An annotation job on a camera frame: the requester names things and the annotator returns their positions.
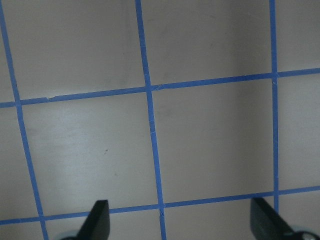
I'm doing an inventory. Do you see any blue tape strip upper horizontal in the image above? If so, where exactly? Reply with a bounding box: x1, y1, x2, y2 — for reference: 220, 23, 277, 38
0, 67, 320, 109

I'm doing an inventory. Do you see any blue tape strip vertical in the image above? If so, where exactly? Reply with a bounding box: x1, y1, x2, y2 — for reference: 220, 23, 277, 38
269, 0, 280, 212
0, 6, 49, 240
135, 0, 167, 240

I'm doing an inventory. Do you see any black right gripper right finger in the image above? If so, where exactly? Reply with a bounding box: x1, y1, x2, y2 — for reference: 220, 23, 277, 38
250, 197, 295, 240

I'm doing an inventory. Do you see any blue tape strip middle vertical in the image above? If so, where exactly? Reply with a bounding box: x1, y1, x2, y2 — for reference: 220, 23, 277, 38
135, 0, 167, 240

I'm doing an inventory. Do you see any blue tape strip right vertical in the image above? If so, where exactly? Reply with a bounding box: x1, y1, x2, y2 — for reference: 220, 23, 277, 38
269, 0, 280, 212

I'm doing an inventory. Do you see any blue tape strip left vertical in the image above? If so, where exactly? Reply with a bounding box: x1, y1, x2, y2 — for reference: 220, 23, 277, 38
0, 6, 49, 240

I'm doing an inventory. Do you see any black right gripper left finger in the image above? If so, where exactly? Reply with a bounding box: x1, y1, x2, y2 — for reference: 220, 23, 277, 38
75, 200, 111, 240

